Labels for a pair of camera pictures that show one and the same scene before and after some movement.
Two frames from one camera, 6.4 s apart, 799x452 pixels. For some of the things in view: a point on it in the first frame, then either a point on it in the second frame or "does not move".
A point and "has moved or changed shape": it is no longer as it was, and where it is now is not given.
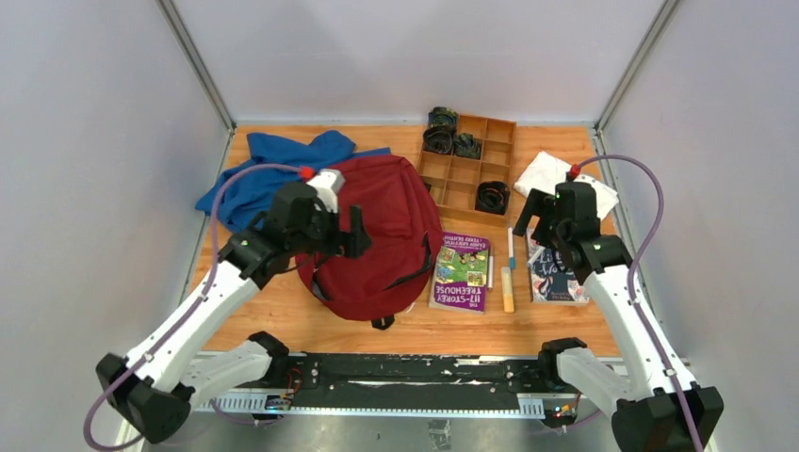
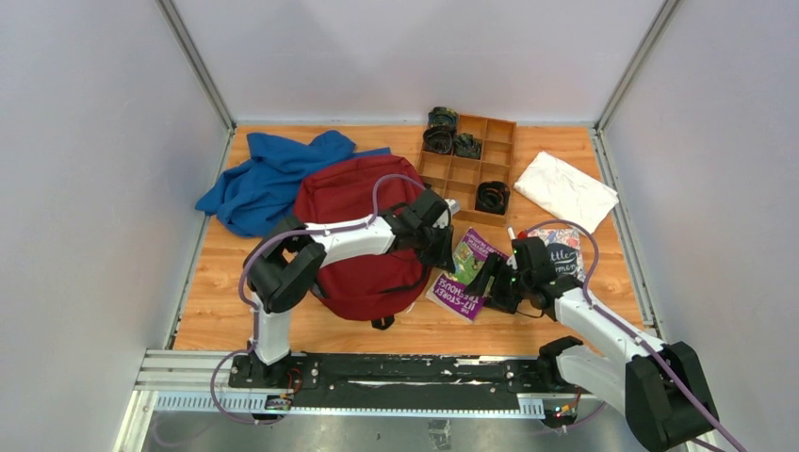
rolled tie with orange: [492, 197] does not move
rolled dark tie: [438, 139] does not move
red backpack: [400, 218] does not move
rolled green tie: [466, 145] does not move
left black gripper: [344, 230] → [441, 248]
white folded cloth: [544, 173] does not move
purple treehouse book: [459, 281] has moved or changed shape
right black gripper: [533, 207] → [496, 266]
